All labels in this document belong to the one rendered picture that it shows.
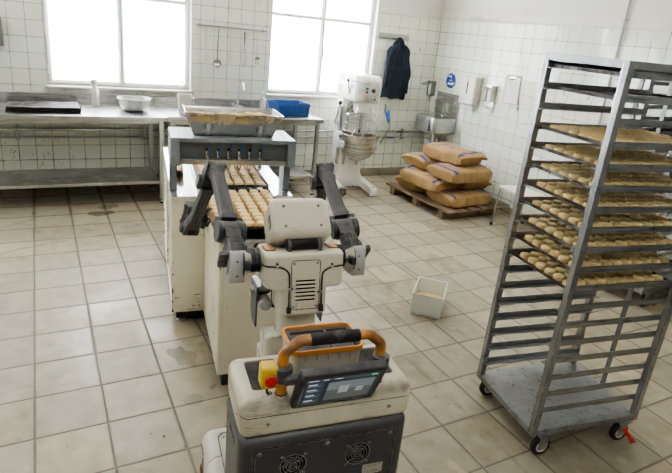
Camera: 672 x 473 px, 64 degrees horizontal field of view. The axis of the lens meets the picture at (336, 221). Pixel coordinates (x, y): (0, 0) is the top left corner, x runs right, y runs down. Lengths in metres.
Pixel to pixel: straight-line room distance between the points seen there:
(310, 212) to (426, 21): 5.97
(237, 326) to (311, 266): 1.08
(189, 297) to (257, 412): 1.95
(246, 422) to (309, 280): 0.51
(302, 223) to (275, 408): 0.60
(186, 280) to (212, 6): 3.68
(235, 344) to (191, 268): 0.72
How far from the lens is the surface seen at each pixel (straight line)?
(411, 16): 7.49
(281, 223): 1.81
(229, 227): 1.93
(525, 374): 3.25
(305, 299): 1.87
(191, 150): 3.26
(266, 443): 1.71
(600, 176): 2.37
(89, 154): 6.34
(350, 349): 1.67
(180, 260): 3.39
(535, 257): 2.79
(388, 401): 1.77
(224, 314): 2.79
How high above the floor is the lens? 1.81
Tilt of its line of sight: 19 degrees down
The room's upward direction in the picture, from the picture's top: 6 degrees clockwise
